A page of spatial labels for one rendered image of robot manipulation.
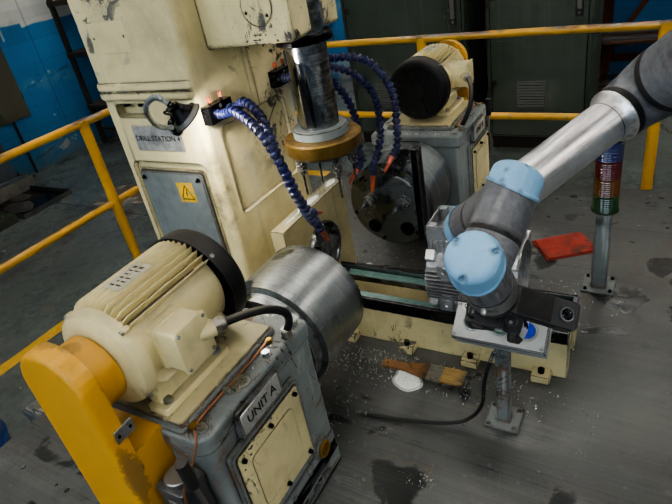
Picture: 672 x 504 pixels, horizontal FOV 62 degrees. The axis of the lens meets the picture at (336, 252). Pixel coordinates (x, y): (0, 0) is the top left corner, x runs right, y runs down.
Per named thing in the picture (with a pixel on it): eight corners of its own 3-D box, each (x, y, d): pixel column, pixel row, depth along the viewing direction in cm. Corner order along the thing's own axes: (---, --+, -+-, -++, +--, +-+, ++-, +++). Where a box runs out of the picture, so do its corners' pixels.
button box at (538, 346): (456, 341, 111) (449, 335, 107) (463, 307, 113) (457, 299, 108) (547, 360, 103) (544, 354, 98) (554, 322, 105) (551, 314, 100)
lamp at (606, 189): (591, 197, 136) (592, 180, 134) (594, 186, 140) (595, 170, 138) (618, 199, 133) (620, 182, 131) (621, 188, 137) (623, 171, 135)
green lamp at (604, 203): (589, 214, 138) (591, 197, 136) (593, 202, 142) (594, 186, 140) (617, 216, 135) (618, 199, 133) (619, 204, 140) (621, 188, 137)
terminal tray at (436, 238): (427, 254, 127) (424, 226, 123) (442, 231, 135) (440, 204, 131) (480, 260, 121) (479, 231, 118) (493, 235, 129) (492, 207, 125)
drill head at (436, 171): (343, 253, 164) (329, 175, 152) (398, 191, 194) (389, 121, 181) (424, 264, 152) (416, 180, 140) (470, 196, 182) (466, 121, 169)
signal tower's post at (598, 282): (580, 291, 150) (589, 143, 128) (584, 275, 155) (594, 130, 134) (613, 296, 146) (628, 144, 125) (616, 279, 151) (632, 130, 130)
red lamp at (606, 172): (592, 180, 134) (593, 163, 131) (595, 170, 138) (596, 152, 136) (620, 182, 131) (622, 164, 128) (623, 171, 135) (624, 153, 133)
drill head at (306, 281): (197, 420, 117) (157, 326, 104) (290, 314, 143) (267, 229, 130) (298, 455, 105) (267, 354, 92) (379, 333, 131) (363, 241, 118)
